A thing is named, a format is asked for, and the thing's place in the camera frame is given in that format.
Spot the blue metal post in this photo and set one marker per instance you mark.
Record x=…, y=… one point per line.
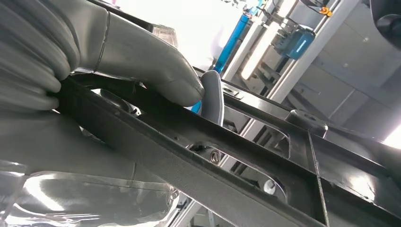
x=233, y=40

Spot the white tube light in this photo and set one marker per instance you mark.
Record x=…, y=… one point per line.
x=260, y=53

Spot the orange hook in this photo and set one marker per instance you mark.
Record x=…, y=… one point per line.
x=325, y=11

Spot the blue electrical box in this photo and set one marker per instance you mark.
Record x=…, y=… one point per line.
x=297, y=44

